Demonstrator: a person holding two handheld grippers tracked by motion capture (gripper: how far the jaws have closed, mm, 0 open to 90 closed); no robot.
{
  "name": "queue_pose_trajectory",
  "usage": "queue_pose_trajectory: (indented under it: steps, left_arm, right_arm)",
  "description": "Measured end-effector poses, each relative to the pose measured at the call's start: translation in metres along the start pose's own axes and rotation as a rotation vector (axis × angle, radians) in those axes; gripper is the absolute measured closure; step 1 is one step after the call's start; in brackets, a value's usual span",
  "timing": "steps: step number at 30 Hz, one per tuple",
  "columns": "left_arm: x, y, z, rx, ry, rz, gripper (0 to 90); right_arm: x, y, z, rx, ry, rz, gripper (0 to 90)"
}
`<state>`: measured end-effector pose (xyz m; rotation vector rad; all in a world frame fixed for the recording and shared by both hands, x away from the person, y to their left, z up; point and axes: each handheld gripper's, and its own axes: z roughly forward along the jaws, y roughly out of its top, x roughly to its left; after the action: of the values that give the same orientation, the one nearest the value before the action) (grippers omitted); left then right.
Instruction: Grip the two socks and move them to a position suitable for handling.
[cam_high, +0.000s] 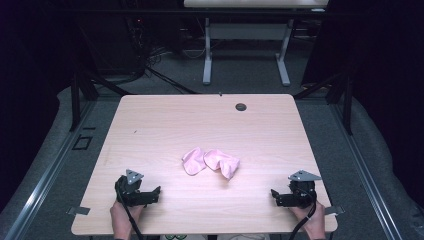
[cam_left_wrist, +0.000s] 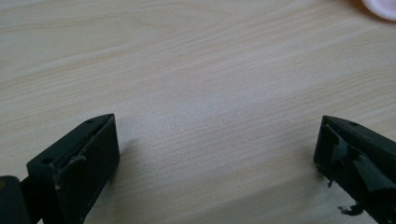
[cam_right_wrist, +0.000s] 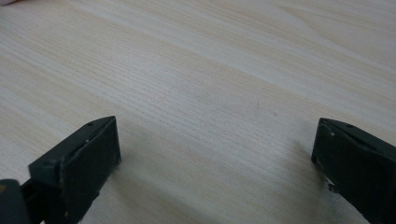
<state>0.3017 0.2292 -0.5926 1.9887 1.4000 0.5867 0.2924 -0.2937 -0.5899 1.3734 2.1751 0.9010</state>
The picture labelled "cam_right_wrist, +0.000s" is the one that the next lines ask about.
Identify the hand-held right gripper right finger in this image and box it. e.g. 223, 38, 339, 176
311, 117, 396, 224

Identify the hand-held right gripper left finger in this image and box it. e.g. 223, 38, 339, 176
21, 115, 122, 224

